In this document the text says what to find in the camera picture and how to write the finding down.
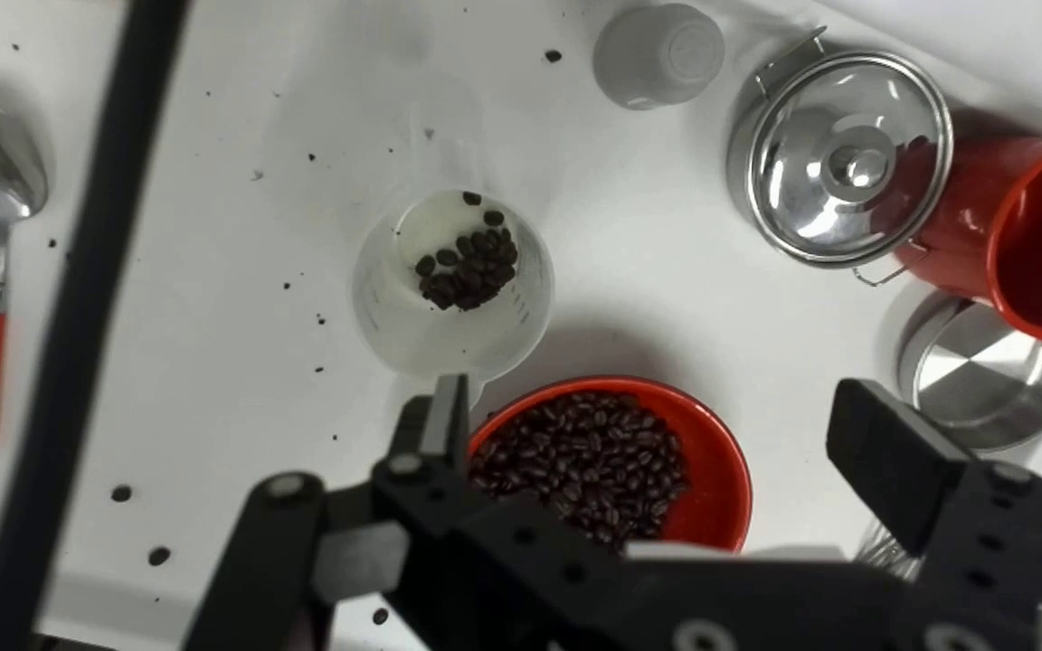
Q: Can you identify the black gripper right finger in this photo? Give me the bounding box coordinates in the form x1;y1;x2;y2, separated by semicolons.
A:
827;374;1014;572

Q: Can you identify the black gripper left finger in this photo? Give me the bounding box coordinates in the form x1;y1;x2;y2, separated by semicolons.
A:
385;370;474;489

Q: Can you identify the clear plastic measuring cup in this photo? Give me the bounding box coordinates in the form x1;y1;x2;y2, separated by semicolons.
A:
347;185;558;420

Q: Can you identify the small coffee bean heap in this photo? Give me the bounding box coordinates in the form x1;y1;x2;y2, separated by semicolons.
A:
413;186;526;313

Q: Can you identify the red bowl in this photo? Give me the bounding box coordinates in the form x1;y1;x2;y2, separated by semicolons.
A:
464;371;758;555

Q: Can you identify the small round steel dish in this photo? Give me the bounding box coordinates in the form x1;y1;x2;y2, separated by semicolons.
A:
891;294;1042;451

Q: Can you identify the large coffee bean heap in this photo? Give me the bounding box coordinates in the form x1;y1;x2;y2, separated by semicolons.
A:
472;390;692;549

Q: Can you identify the white plastic tray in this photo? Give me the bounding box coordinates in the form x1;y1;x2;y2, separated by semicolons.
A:
0;0;1042;651

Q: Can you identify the small lidded steel pot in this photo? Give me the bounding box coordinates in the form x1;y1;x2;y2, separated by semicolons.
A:
724;28;959;288

